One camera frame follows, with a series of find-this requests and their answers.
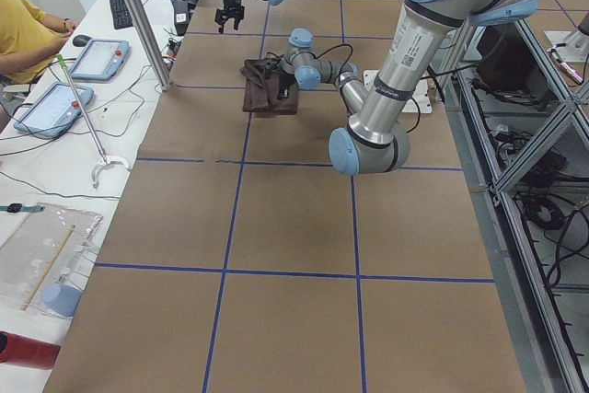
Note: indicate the lower blue teach pendant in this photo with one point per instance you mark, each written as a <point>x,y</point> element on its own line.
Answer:
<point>52,114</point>

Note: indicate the black computer mouse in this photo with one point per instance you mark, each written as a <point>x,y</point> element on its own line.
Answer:
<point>80,40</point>

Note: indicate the upper blue teach pendant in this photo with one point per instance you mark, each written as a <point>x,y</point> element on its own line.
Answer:
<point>100,60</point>

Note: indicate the black keyboard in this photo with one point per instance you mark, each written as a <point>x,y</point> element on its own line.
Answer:
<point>121,17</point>

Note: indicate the red cylinder bottle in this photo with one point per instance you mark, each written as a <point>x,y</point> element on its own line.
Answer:
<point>27,352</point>

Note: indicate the clear plastic bag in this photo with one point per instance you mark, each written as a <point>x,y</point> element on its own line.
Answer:
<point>54,246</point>

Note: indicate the aluminium frame post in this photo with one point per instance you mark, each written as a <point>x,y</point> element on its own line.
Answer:
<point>149,43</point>

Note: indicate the person in yellow shirt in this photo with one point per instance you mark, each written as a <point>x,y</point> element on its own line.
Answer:
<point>30,40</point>

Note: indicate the reacher grabber stick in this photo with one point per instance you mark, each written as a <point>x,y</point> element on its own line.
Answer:
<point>106,161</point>

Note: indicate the blue teach pendant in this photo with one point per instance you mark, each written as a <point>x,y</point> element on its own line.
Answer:
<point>52,114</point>
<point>100,60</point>

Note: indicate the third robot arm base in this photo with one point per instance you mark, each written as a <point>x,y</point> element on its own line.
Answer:
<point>569,47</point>

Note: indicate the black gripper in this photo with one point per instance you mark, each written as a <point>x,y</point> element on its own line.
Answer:
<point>284,89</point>
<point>229,0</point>

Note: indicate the green strap smartwatch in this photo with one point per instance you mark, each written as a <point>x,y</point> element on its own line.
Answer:
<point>16,208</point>

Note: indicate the black aluminium frame rack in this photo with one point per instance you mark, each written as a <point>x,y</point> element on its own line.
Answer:
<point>522,134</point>

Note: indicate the dark brown t-shirt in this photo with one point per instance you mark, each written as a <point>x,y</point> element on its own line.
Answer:
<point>256,98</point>

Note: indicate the blue plastic cup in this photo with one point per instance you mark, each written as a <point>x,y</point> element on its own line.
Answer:
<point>61,298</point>

